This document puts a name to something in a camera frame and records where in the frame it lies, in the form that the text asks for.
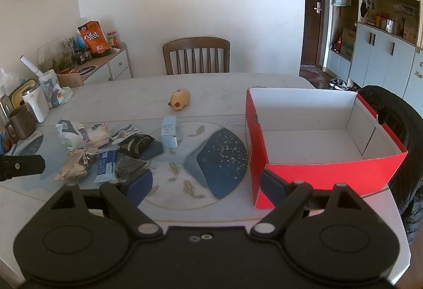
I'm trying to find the white marble desktop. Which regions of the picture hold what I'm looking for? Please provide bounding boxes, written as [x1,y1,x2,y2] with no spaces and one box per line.
[0,73,412,289]

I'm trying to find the red doormat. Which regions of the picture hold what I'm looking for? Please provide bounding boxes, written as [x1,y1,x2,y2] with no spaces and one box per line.
[299,66,328,83]

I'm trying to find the dark glass jar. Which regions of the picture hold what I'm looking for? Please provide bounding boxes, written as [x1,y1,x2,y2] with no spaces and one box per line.
[74,48,93,65]

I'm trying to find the white blue wall cabinet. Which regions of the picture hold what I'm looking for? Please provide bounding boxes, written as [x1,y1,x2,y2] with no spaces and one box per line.
[324,0,423,111]

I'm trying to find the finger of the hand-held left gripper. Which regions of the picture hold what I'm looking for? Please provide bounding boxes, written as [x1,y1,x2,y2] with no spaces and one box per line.
[0,154,46,181]

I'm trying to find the red cardboard box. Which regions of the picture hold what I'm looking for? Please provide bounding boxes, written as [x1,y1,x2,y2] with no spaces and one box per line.
[245,87,408,209]

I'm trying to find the wooden dining chair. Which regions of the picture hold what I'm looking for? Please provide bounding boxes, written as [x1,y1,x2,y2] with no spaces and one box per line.
[163,37,231,76]

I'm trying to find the blue wafer packet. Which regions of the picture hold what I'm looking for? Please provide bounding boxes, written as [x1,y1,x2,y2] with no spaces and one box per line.
[94,148,119,184]

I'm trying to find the brown mug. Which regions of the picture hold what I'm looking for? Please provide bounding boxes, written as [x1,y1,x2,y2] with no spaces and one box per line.
[5,103,36,140]

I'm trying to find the patterned paper box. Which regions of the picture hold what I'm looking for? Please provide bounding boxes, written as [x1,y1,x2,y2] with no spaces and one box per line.
[39,70,62,108]

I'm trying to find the clear glass tank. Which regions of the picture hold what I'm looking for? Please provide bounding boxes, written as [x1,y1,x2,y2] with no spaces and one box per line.
[36,37,78,74]

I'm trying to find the yellow green tray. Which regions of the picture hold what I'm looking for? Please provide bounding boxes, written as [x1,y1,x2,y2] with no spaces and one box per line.
[8,78,37,108]

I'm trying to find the brown silver snack packet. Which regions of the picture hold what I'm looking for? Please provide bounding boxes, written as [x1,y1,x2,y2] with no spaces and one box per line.
[54,148,99,181]

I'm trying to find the white paper roll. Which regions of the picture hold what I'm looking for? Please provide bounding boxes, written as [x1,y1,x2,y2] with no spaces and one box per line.
[20,56,44,77]

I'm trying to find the bread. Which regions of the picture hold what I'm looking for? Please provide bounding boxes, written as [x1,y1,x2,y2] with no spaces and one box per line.
[84,124,111,146]

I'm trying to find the koi print table mat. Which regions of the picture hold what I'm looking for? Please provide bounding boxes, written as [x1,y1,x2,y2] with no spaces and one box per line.
[0,114,265,220]

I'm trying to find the white green crumpled packet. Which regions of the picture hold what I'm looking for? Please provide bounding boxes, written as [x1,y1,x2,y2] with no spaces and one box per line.
[54,119,86,150]

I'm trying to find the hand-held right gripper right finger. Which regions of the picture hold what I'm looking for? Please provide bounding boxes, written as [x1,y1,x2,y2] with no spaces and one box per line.
[250,169,365,239]

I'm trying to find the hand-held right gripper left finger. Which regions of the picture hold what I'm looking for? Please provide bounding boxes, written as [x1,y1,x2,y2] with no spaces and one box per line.
[49,170,163,239]

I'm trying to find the dark sneakers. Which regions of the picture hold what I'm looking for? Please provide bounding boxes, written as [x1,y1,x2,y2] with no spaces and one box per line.
[329,77,351,91]

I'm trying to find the tan animal toy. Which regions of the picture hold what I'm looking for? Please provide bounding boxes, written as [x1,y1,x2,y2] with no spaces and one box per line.
[167,88,191,111]

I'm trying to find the patterned plastic bag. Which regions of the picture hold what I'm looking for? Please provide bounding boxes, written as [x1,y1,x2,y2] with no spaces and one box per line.
[53,84,74,108]

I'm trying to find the light blue small box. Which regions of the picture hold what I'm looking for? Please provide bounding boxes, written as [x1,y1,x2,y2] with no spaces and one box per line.
[160,116,179,148]

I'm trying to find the dark green snack packet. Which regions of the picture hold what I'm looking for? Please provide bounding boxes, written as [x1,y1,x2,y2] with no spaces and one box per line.
[117,134,155,159]
[114,157,149,182]

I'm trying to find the colourful printed wrapper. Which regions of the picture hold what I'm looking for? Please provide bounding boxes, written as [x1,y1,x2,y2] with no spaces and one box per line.
[109,124,139,144]

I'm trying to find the white thermal jug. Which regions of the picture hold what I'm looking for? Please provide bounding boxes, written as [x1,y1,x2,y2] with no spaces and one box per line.
[22,82,50,123]

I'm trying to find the orange snack bag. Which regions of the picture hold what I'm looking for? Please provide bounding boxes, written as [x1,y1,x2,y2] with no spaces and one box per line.
[77,21,111,58]

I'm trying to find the curved light wood board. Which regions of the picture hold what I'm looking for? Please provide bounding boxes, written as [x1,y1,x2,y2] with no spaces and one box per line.
[56,73,83,88]

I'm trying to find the steel bottle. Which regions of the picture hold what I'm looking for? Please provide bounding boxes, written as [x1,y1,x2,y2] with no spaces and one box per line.
[0,84,14,126]

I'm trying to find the blue printed packet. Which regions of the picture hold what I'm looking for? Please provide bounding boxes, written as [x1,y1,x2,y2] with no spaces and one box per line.
[0,130,14,155]

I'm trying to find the white sideboard cabinet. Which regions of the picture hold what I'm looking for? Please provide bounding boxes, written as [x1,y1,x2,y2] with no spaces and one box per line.
[56,43,133,88]

